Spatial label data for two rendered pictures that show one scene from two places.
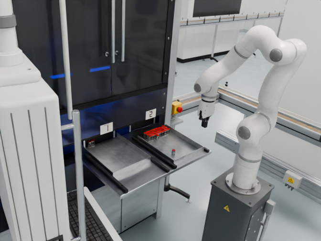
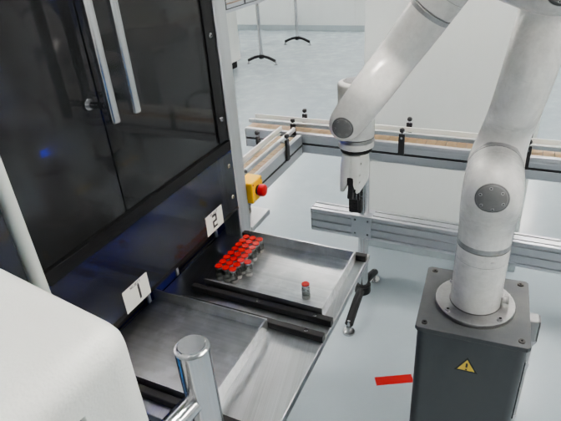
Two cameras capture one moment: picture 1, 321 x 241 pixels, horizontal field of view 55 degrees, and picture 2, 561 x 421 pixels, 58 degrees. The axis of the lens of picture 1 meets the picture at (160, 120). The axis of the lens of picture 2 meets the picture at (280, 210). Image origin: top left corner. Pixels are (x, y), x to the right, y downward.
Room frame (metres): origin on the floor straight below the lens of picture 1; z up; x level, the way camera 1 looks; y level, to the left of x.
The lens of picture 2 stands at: (0.59, 0.29, 1.73)
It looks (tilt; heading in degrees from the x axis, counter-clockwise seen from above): 29 degrees down; 341
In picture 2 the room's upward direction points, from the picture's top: 5 degrees counter-clockwise
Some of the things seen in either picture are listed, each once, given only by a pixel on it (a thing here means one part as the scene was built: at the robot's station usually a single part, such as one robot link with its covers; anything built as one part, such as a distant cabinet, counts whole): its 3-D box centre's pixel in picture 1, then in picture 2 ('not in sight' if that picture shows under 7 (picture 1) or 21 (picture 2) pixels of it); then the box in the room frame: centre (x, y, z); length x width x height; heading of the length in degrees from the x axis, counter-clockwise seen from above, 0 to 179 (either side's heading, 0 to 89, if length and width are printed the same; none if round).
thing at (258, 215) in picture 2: (170, 119); (243, 216); (2.05, -0.08, 0.87); 0.14 x 0.13 x 0.02; 44
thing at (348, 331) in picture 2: not in sight; (362, 293); (2.37, -0.73, 0.07); 0.50 x 0.08 x 0.14; 134
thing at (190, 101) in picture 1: (187, 101); (253, 167); (2.31, -0.20, 0.92); 0.69 x 0.16 x 0.16; 134
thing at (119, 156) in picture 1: (115, 152); (178, 342); (1.51, 0.25, 0.90); 0.34 x 0.26 x 0.04; 44
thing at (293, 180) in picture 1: (292, 179); not in sight; (1.94, -1.05, 0.50); 0.12 x 0.05 x 0.09; 44
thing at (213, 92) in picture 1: (210, 82); (356, 109); (1.58, -0.25, 1.35); 0.09 x 0.08 x 0.13; 137
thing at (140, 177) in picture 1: (144, 152); (240, 312); (1.58, 0.08, 0.87); 0.70 x 0.48 x 0.02; 134
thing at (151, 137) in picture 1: (158, 135); (247, 260); (1.75, 0.00, 0.90); 0.18 x 0.02 x 0.05; 133
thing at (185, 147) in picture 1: (170, 143); (282, 270); (1.67, -0.07, 0.90); 0.34 x 0.26 x 0.04; 43
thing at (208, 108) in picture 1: (207, 106); (356, 165); (1.58, -0.25, 1.21); 0.10 x 0.08 x 0.11; 135
